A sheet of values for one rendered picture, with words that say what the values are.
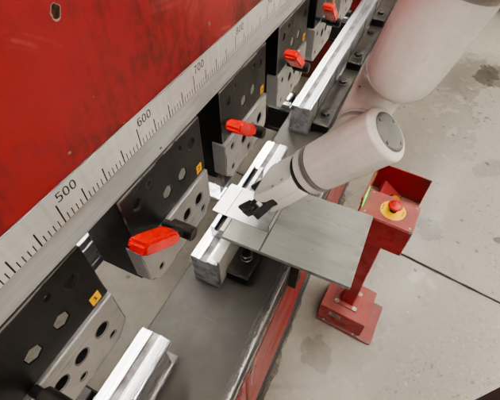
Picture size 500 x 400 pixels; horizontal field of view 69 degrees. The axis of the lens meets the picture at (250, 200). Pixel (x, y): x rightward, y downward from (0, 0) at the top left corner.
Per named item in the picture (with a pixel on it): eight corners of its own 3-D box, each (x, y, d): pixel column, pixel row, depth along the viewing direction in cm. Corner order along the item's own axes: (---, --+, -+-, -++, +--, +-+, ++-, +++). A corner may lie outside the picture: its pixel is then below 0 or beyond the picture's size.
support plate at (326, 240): (349, 290, 67) (350, 287, 66) (221, 239, 74) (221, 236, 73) (372, 218, 77) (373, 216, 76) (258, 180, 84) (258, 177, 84)
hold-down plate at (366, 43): (359, 71, 136) (361, 64, 134) (345, 68, 138) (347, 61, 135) (377, 37, 154) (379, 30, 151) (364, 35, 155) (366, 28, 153)
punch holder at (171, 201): (154, 288, 47) (119, 205, 34) (101, 263, 49) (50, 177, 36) (212, 205, 55) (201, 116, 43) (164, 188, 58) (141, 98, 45)
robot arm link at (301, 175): (313, 131, 62) (301, 138, 65) (294, 164, 57) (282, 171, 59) (344, 165, 65) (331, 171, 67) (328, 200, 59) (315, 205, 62)
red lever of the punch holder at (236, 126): (245, 121, 45) (267, 128, 55) (216, 113, 47) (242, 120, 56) (241, 136, 46) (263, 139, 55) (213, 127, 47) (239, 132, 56)
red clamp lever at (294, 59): (301, 49, 57) (311, 64, 66) (276, 44, 58) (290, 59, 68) (297, 61, 58) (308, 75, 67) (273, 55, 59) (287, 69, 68)
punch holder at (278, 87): (275, 114, 70) (281, 28, 58) (236, 103, 72) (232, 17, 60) (302, 76, 79) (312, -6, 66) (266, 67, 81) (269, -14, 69)
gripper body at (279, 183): (307, 136, 64) (267, 160, 73) (286, 174, 58) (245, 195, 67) (334, 166, 66) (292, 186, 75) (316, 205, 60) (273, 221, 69)
